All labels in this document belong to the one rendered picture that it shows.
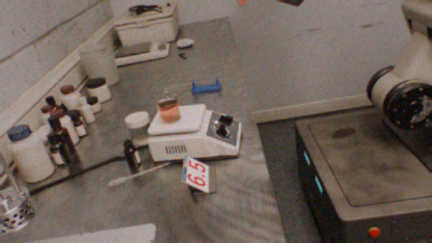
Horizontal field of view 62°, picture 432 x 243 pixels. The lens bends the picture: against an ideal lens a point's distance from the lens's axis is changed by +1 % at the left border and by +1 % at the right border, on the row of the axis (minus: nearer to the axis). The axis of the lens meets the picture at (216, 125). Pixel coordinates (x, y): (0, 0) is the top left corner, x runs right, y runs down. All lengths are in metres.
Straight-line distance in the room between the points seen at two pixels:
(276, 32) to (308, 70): 0.34
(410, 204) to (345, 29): 1.40
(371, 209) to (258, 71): 1.37
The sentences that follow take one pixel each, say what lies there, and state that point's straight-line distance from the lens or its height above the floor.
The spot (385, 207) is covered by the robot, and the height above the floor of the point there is 0.36.
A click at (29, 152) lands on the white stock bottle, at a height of 0.83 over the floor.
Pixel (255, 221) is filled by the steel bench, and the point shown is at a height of 0.75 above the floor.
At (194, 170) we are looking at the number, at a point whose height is 0.78.
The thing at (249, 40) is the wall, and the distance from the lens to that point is 2.31.
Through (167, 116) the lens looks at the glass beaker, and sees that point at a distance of 0.80.
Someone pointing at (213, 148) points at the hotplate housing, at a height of 0.79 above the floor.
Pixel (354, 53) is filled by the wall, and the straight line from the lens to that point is 2.50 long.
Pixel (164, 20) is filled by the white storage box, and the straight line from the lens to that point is 1.87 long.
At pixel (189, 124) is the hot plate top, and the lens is 0.79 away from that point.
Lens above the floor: 1.19
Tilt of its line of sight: 28 degrees down
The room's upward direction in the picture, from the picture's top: 11 degrees counter-clockwise
